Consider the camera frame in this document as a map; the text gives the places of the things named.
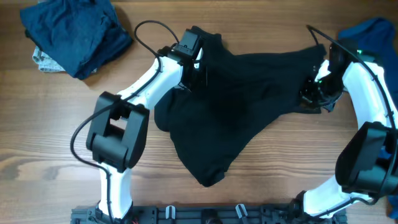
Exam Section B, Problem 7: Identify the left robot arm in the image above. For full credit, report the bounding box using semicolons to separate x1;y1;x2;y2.
86;29;205;223

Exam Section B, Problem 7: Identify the black cable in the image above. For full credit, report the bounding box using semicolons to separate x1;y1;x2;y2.
69;20;181;224
306;24;398;215

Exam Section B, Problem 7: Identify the black polo shirt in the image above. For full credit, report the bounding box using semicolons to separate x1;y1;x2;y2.
154;30;326;187

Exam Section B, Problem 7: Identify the bright blue shirt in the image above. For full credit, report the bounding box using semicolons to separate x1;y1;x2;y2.
337;17;398;220

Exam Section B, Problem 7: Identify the left black cable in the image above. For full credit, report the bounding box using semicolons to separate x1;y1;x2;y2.
69;20;181;224

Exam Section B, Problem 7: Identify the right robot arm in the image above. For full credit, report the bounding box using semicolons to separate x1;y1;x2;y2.
289;39;397;222

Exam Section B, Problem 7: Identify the white patterned folded cloth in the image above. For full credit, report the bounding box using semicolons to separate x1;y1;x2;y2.
32;45;98;74

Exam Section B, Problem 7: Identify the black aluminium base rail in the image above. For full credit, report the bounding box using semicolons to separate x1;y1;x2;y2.
70;204;348;224

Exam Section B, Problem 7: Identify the folded dark blue garment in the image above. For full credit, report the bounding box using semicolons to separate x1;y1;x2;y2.
20;0;133;80

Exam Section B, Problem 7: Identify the right black cable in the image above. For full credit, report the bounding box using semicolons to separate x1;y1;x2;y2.
306;24;398;215

